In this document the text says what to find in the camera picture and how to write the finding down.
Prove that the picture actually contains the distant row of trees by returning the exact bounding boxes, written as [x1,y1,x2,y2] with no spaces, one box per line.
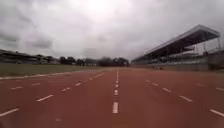
[59,55,130,68]

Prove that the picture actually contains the red running track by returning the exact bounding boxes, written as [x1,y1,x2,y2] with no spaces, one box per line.
[0,67,224,128]

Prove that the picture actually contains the roofed grandstand building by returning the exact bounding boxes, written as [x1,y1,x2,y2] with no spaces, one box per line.
[130,23,224,72]

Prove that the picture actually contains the green grass field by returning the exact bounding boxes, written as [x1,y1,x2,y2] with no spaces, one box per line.
[0,63,102,78]

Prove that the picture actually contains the low long building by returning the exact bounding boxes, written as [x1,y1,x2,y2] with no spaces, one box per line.
[0,48,61,65]

